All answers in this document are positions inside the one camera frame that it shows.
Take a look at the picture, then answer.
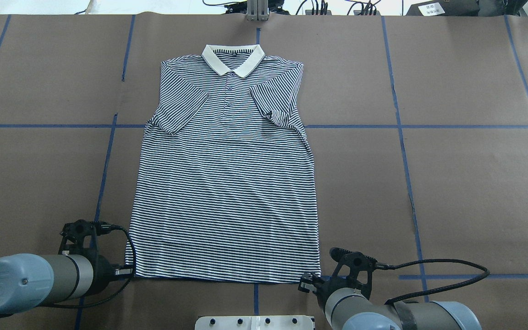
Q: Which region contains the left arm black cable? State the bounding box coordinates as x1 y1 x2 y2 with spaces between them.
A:
39 223 137 308

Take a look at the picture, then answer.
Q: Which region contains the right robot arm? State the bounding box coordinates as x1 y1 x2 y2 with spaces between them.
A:
299 272 482 330

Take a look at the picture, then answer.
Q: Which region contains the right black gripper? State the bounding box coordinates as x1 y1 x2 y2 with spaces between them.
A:
298 272 338 303

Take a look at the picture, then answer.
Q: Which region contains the black power box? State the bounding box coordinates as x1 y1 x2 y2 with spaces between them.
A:
404 0 506 17

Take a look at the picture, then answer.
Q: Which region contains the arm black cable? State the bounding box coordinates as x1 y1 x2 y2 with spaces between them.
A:
374 258 490 305
39 223 137 308

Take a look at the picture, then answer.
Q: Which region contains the white column base plate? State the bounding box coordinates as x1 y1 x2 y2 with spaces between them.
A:
194 315 316 330

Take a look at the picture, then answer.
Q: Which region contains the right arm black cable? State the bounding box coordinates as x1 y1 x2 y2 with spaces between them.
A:
374 258 490 305

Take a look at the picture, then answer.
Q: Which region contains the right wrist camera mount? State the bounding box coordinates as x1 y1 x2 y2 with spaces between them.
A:
329 247 391 291

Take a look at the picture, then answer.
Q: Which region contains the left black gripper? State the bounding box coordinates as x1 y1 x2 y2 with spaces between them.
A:
91 255 134 290

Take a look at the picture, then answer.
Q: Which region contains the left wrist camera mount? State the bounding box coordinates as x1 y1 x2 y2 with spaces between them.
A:
57 219 119 256

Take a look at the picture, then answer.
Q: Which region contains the blue white striped polo shirt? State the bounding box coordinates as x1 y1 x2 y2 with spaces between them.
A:
125 44 321 284

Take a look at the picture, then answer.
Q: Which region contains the aluminium frame post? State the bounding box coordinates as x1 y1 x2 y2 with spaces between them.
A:
246 0 270 22

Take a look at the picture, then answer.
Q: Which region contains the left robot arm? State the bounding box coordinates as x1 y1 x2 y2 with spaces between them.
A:
0 253 135 319

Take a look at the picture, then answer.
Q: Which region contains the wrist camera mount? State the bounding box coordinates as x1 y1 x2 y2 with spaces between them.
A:
57 219 119 256
329 247 391 291

